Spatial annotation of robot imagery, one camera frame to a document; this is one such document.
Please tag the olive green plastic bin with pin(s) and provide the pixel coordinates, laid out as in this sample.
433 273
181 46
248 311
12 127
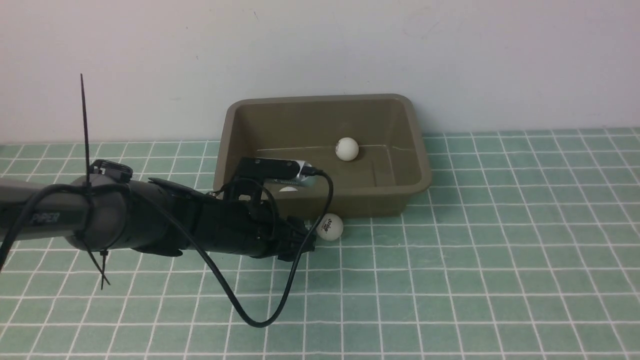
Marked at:
371 146

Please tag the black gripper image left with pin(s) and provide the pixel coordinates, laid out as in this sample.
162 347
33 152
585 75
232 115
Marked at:
237 228

